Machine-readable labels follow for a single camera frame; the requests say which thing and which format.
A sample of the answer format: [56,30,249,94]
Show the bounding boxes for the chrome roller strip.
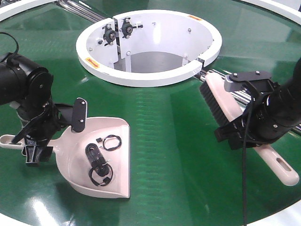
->
[195,68,301,132]
[55,0,109,23]

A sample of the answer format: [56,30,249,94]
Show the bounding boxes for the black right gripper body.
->
[214,82,282,150]

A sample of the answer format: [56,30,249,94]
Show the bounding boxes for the chrome roller strip far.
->
[55,0,109,23]

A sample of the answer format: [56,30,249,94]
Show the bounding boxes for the small black wire loop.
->
[96,134,123,151]
[88,164,115,187]

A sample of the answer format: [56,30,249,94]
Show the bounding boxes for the cream hand brush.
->
[200,73,300,186]

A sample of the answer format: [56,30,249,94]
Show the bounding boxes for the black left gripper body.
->
[12,101,73,167]

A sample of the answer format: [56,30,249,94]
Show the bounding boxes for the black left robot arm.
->
[0,53,73,167]

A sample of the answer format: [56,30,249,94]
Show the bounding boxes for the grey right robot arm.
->
[214,61,301,150]

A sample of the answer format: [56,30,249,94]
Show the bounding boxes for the black bearing unit left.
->
[97,24,116,46]

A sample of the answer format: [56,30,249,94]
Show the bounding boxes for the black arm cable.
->
[241,98,256,226]

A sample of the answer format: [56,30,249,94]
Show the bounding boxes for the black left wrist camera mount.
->
[71,97,87,132]

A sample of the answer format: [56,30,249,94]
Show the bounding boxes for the chrome roller strip right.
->
[195,68,301,132]

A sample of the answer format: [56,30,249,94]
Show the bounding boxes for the cream plastic dustpan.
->
[0,116,130,199]

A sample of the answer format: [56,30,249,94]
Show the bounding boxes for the white outer conveyor rim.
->
[0,0,301,24]

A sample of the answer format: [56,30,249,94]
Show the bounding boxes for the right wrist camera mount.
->
[224,71,273,92]

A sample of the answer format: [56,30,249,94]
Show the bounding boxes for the black bearing unit right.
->
[119,17,143,39]

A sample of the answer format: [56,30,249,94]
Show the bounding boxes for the white inner conveyor ring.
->
[75,9,222,88]

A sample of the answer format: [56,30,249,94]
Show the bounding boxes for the black bearing unit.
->
[97,24,116,46]
[119,17,143,39]

